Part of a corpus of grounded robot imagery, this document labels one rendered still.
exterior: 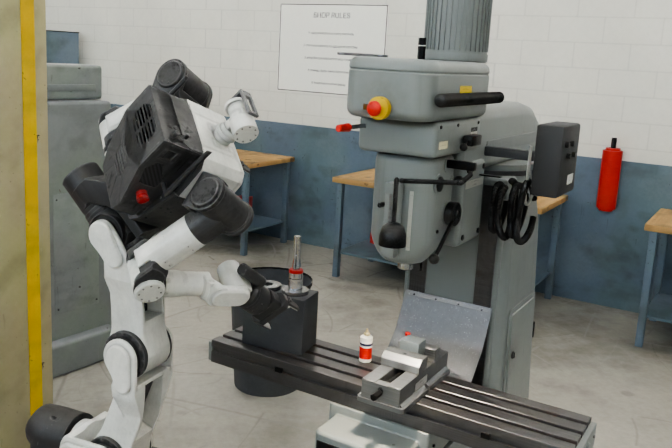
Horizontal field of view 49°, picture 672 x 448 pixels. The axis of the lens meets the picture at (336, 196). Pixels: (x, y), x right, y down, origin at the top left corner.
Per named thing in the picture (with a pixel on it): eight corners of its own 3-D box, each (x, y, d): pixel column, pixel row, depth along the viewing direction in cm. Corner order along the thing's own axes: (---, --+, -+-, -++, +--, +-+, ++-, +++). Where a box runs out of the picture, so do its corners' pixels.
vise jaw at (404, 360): (418, 375, 211) (419, 362, 211) (380, 364, 218) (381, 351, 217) (427, 368, 217) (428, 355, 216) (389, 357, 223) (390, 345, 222)
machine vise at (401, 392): (402, 415, 202) (405, 377, 200) (355, 400, 209) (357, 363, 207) (451, 372, 232) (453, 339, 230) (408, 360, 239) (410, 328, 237)
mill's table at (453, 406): (576, 482, 188) (580, 454, 186) (205, 360, 250) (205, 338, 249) (596, 445, 207) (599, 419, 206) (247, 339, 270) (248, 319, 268)
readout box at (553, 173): (560, 199, 212) (568, 126, 208) (529, 195, 217) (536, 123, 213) (577, 190, 229) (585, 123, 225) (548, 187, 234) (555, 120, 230)
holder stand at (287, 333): (301, 356, 238) (304, 297, 234) (241, 343, 246) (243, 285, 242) (316, 343, 249) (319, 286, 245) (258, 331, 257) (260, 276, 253)
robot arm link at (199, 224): (182, 228, 175) (228, 196, 173) (174, 203, 181) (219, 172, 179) (210, 250, 184) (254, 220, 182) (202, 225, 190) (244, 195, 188)
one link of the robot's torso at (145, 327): (103, 382, 210) (76, 222, 205) (142, 360, 226) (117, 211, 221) (146, 384, 204) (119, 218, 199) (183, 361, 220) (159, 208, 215)
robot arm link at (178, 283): (198, 305, 197) (126, 306, 187) (190, 277, 203) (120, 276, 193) (211, 278, 191) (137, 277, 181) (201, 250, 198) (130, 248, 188)
